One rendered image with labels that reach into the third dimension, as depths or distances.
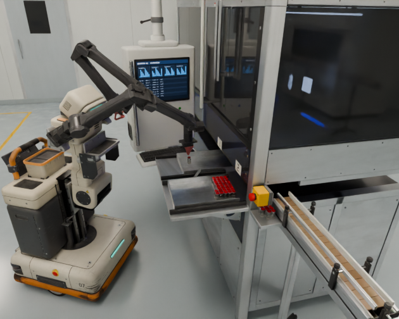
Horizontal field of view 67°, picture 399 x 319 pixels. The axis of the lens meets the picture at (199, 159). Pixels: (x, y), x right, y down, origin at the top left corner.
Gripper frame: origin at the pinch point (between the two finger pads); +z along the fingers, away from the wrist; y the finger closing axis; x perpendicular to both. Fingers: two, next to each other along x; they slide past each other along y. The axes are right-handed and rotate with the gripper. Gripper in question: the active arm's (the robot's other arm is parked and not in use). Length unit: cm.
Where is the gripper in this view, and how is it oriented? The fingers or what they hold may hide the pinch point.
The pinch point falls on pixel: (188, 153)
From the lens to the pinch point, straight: 194.6
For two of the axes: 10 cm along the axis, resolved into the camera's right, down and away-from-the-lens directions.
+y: 8.7, -2.0, 4.4
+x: -4.8, -4.0, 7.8
